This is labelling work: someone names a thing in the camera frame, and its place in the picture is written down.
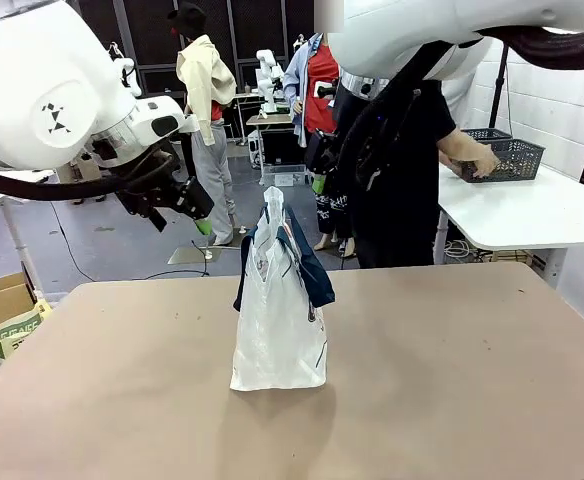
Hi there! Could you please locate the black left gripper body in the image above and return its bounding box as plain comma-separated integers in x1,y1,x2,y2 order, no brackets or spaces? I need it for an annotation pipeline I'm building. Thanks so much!
164,175,216,220

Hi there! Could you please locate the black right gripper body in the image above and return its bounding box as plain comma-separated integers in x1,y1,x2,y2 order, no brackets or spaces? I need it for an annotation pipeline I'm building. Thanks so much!
304,128,341,177

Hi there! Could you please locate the translucent white shopping bag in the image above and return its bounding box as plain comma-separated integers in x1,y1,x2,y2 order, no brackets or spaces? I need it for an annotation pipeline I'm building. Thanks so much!
229,185,337,393

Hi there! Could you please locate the dark grey plastic basket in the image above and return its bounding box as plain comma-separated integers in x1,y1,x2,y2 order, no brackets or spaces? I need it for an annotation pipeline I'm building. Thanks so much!
460,127,513,142
454,138,547,184

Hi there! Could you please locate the person's right forearm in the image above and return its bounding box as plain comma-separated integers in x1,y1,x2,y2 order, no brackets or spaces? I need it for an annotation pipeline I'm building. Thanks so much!
436,130,476,161

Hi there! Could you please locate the person's left hand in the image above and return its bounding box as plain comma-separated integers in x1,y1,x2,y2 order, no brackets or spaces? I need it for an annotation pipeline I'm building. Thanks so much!
442,153,467,178

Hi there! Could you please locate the person's right hand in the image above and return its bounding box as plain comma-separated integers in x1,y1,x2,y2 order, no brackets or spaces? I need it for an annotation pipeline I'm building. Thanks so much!
459,142,501,180

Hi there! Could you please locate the metal mannequin floor plate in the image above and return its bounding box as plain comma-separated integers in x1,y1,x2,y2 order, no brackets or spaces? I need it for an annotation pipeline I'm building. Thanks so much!
167,243,223,266

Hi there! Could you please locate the clear plastic storage box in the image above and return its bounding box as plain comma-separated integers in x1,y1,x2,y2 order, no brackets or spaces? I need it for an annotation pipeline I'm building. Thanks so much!
261,163,307,188

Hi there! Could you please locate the wooden background table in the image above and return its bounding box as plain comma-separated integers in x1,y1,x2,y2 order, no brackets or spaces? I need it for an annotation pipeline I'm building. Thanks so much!
245,112,294,151

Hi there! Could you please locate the person in black t-shirt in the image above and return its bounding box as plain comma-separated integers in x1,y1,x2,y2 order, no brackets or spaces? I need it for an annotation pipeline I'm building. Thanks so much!
336,77,458,269

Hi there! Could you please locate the mannequin in cream jacket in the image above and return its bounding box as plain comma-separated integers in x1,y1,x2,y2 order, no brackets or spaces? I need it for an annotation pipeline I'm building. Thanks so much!
166,1,238,247

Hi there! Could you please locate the black upright stand pole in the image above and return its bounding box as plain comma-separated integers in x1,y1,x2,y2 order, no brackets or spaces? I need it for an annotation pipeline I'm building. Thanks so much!
488,43,511,131

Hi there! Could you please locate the white side table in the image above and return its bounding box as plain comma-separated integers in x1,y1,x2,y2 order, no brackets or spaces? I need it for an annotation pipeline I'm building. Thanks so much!
432,162,584,289

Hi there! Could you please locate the green and white sack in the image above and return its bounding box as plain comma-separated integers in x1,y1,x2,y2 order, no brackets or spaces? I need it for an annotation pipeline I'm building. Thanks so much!
0,298,53,360

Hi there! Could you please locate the black floor cable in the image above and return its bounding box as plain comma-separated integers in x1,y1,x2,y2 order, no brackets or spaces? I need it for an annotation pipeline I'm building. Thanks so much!
49,199,211,282

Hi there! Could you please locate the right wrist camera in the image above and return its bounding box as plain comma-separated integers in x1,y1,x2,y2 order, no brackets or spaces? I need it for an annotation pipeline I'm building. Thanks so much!
313,79,341,100

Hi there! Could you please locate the black left arm cable bundle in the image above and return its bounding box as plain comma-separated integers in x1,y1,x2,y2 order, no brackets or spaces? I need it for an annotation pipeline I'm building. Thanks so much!
0,149,178,202

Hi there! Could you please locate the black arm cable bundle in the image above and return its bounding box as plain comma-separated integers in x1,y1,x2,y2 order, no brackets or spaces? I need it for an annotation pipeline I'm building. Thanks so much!
335,24,584,239
0,149,178,202

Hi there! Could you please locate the white coiled floor cable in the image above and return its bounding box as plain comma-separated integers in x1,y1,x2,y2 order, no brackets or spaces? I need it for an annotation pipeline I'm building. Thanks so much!
444,238,484,262

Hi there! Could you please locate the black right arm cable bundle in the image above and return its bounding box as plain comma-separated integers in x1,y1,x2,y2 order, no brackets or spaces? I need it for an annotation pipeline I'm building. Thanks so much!
335,24,584,239

